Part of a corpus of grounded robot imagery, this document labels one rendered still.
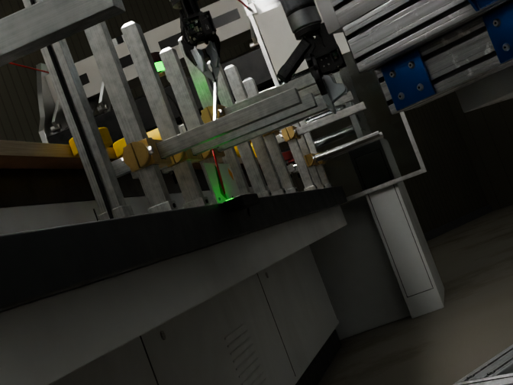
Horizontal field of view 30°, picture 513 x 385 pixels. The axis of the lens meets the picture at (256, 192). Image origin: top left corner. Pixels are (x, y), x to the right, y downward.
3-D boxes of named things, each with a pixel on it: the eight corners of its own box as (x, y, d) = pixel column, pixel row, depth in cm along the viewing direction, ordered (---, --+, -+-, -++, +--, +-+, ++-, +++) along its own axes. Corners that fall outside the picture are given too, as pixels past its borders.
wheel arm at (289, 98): (304, 107, 181) (296, 86, 181) (301, 106, 178) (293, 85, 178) (101, 189, 189) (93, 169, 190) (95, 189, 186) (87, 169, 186)
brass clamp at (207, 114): (235, 122, 264) (229, 105, 264) (224, 120, 251) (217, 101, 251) (214, 131, 265) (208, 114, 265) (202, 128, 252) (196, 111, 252)
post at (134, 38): (215, 227, 207) (138, 21, 209) (211, 228, 203) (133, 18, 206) (201, 232, 207) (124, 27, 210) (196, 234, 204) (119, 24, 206)
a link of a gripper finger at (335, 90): (352, 105, 224) (337, 69, 225) (329, 114, 226) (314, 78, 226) (353, 105, 227) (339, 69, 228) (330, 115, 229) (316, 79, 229)
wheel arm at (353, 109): (366, 109, 378) (363, 100, 378) (366, 108, 374) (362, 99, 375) (250, 155, 387) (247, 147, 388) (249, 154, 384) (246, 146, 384)
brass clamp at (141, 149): (175, 162, 190) (166, 138, 190) (154, 161, 176) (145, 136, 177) (147, 173, 191) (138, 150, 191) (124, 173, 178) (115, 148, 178)
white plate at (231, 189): (243, 200, 239) (230, 163, 240) (220, 204, 214) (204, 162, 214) (242, 201, 239) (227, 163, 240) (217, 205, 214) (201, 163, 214)
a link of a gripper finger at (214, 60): (216, 75, 227) (203, 39, 228) (214, 81, 233) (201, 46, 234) (228, 70, 228) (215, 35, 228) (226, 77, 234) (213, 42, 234)
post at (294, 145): (320, 200, 378) (277, 87, 381) (319, 200, 375) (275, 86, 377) (312, 203, 379) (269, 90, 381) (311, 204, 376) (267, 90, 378)
